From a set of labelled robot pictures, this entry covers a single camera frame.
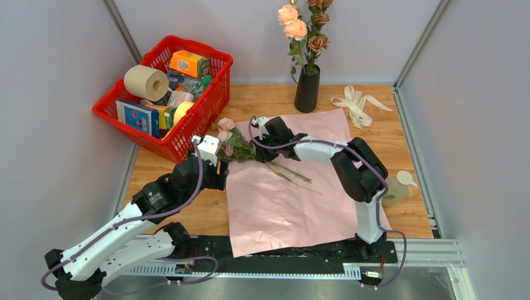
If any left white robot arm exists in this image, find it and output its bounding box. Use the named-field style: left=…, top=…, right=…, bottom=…
left=41, top=155, right=229, bottom=299

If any black tapered vase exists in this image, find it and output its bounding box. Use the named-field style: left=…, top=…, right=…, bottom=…
left=294, top=66, right=321, bottom=113

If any orange and green box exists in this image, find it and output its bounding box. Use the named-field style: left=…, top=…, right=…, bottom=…
left=169, top=50, right=210, bottom=78

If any blue and white box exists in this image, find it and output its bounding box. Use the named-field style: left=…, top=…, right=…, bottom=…
left=116, top=100, right=160, bottom=139

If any red plastic shopping basket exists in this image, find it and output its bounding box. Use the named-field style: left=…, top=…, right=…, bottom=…
left=92, top=35, right=233, bottom=163

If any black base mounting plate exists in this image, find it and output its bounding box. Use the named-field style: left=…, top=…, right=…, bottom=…
left=168, top=236, right=398, bottom=274

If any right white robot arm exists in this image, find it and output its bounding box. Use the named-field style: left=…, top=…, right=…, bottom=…
left=248, top=116, right=388, bottom=262

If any peach rose stem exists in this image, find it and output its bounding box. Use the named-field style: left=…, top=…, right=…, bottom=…
left=277, top=1, right=308, bottom=83

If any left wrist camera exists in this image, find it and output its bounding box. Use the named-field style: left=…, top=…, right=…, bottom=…
left=192, top=135, right=221, bottom=166

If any beige toilet paper roll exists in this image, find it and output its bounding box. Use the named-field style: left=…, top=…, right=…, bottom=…
left=124, top=65, right=169, bottom=102

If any cream ribbon with gold print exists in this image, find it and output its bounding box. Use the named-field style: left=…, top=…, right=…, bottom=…
left=329, top=85, right=393, bottom=129

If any aluminium frame rail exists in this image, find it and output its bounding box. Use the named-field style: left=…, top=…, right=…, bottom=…
left=100, top=231, right=464, bottom=285

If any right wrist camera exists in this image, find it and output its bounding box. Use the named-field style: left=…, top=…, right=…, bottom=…
left=251, top=116, right=269, bottom=129

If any brown rose stem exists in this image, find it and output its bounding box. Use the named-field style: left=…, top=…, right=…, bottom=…
left=304, top=0, right=334, bottom=75

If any pink wrapped packet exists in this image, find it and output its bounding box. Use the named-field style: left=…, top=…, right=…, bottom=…
left=167, top=91, right=195, bottom=108

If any purple flower bouquet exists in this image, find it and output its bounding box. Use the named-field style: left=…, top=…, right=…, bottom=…
left=211, top=117, right=312, bottom=184

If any green and yellow box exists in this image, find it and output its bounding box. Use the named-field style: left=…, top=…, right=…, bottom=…
left=147, top=104, right=177, bottom=130

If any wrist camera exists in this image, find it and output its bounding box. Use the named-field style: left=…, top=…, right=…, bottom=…
left=192, top=135, right=221, bottom=166
left=251, top=116, right=269, bottom=129

